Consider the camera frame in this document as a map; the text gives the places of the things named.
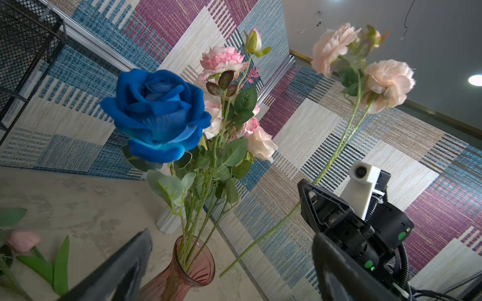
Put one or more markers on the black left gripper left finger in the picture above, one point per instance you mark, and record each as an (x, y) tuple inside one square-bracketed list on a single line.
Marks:
[(120, 276)]

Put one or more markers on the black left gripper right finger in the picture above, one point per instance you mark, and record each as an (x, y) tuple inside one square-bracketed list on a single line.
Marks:
[(340, 277)]

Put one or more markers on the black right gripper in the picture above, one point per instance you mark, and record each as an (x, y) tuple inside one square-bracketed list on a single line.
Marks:
[(328, 214)]

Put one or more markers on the red glass vase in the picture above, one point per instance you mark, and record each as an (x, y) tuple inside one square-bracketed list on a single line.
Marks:
[(174, 282)]

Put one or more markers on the pink rose spray stem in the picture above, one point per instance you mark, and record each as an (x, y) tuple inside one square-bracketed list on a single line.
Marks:
[(252, 131)]

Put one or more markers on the pale peach carnation spray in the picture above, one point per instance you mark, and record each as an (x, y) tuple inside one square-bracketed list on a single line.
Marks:
[(368, 89)]

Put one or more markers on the blue rose stem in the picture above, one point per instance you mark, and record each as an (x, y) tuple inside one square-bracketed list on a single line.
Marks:
[(164, 118)]

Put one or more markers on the pink carnation spray stem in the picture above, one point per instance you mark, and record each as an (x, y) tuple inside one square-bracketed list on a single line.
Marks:
[(229, 78)]

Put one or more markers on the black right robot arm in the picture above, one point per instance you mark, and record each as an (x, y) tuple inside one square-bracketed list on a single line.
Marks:
[(391, 227)]

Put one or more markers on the pile of artificial flowers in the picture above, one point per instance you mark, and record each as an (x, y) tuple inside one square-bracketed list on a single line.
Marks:
[(9, 218)]

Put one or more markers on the pink tulip with leaves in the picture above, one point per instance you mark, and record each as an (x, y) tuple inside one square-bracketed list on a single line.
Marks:
[(25, 243)]

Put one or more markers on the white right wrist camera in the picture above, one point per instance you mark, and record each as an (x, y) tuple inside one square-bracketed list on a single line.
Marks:
[(365, 189)]

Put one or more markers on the black wire shelf rack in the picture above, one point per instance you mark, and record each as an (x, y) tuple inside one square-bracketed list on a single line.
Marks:
[(32, 38)]

